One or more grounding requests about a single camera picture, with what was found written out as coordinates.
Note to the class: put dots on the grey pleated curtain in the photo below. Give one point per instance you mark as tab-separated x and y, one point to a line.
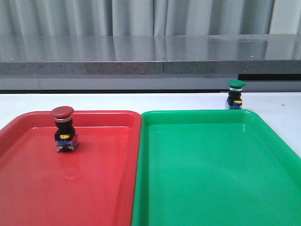
149	17

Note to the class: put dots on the grey stone counter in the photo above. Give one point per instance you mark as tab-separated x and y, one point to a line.
102	64

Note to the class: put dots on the red plastic tray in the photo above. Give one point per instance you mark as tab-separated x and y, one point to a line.
92	186

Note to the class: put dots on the green plastic tray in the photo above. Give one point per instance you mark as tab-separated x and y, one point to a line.
214	168

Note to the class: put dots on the red mushroom push button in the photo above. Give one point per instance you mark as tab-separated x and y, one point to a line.
66	137

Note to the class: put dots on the green mushroom push button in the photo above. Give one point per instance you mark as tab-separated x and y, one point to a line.
234	100

